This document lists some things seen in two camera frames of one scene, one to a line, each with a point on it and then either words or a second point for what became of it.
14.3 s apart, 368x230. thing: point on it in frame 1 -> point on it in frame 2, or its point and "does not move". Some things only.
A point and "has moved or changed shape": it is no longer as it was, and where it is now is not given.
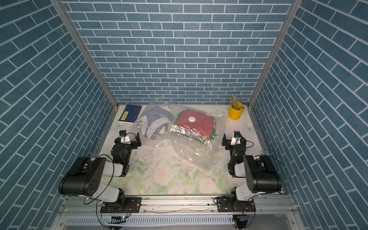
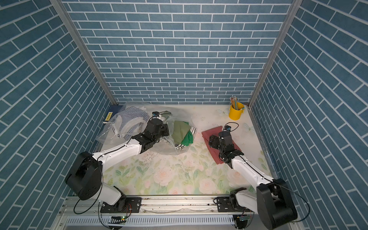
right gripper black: [225, 141] -> [215, 139]
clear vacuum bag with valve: [196, 135] has moved or changed shape
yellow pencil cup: [235, 114] does not move
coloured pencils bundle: [234, 102] does not move
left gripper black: [138, 142] -> [164, 127]
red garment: [205, 123] -> [213, 151]
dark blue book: [130, 113] -> [112, 110]
